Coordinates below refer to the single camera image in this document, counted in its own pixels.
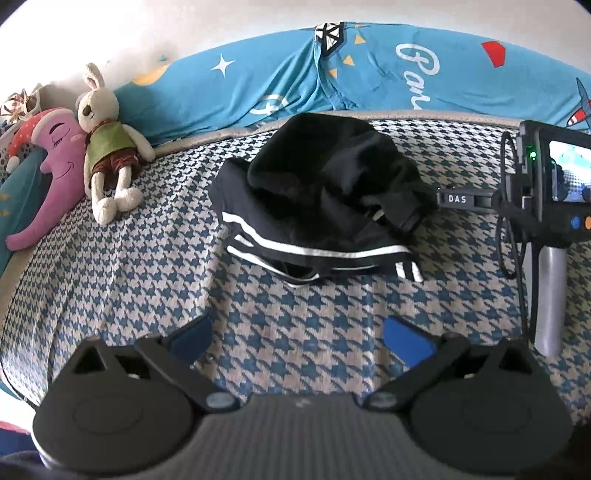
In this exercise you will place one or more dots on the purple moon plush pillow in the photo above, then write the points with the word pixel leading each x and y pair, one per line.
pixel 53 175

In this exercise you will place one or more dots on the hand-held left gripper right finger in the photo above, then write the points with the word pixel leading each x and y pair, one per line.
pixel 408 342

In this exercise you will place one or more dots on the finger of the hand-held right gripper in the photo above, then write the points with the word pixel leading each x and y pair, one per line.
pixel 461 199

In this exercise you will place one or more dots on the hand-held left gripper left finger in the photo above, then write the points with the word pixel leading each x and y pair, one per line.
pixel 191 336

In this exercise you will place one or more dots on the beige rabbit plush toy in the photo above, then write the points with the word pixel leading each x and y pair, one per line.
pixel 108 147

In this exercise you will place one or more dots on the blue printed quilt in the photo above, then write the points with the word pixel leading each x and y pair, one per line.
pixel 369 74

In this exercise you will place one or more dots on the black white-striped t-shirt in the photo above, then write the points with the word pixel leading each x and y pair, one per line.
pixel 323 203

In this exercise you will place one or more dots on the teal pillow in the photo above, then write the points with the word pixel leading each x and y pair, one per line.
pixel 16 203

